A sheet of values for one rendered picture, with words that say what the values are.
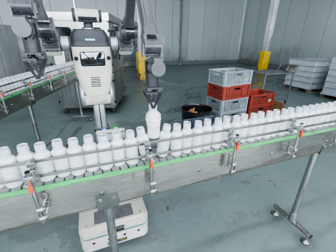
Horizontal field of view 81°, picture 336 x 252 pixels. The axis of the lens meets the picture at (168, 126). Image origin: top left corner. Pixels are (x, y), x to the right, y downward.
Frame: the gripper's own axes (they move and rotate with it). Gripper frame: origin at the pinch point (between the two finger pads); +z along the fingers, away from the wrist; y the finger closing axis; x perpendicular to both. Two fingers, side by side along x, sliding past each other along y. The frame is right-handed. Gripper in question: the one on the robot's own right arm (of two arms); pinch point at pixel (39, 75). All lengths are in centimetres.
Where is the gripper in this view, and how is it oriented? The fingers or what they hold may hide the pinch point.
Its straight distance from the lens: 99.7
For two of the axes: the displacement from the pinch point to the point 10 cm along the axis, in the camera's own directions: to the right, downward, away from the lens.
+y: 3.5, 3.8, -8.6
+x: 9.4, -1.3, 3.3
